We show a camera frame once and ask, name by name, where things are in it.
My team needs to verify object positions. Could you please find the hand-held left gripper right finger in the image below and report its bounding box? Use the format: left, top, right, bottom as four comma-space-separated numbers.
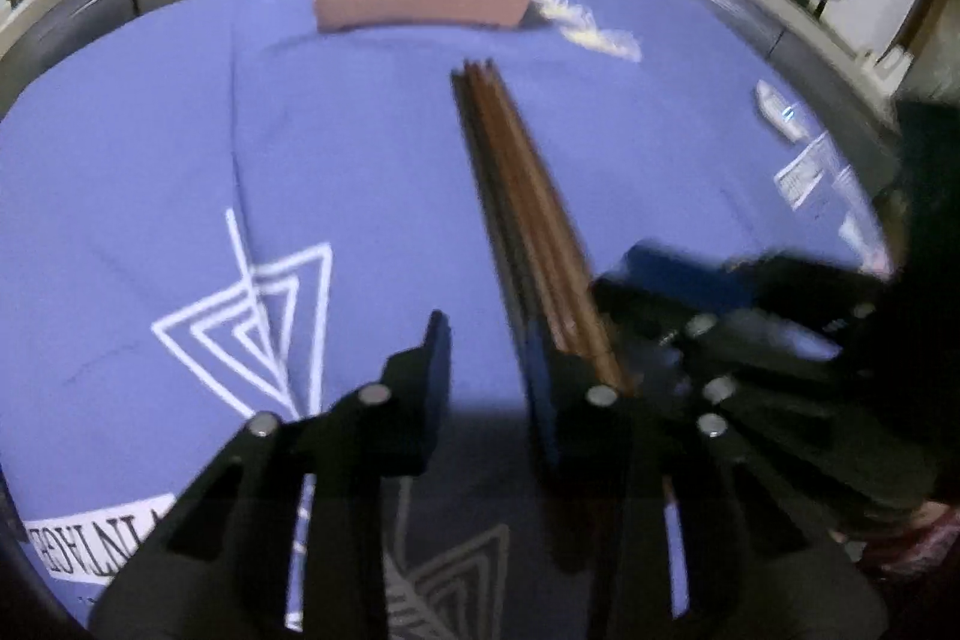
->
523, 325, 891, 640

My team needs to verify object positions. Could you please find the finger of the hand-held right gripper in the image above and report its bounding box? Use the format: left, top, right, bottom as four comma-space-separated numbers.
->
679, 374, 938, 521
592, 241, 890, 378

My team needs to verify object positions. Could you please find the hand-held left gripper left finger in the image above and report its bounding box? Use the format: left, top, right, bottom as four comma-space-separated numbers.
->
90, 308, 452, 640

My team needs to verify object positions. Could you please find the bunch of brown wooden chopsticks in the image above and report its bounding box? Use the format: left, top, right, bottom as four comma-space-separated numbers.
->
448, 56, 632, 401

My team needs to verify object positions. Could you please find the reddish cloth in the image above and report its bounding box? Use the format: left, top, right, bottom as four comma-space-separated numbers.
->
855, 501, 960, 585

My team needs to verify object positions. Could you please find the small white device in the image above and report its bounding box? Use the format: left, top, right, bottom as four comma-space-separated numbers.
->
752, 80, 802, 145

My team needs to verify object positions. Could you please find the blue printed tablecloth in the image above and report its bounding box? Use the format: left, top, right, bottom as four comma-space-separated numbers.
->
0, 0, 901, 640

